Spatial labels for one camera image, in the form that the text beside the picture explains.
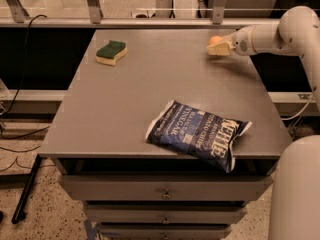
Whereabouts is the grey drawer cabinet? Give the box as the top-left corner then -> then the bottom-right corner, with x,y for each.
40,30 -> 291,240

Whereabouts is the orange fruit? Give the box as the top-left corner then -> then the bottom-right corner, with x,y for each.
208,36 -> 222,45

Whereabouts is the black floor bar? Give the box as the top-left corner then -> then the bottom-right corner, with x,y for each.
11,156 -> 42,224

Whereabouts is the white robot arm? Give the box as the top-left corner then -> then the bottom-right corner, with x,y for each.
207,6 -> 320,240

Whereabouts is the black cable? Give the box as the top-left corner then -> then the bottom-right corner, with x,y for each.
0,14 -> 52,172

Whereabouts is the metal railing frame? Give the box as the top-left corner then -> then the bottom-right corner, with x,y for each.
0,0 -> 320,30

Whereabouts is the blue kettle chips bag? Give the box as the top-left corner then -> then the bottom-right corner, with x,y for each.
145,100 -> 252,173

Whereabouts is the green yellow sponge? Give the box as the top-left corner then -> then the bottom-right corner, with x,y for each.
96,40 -> 127,66

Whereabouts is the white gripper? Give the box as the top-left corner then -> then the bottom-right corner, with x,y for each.
207,26 -> 256,56

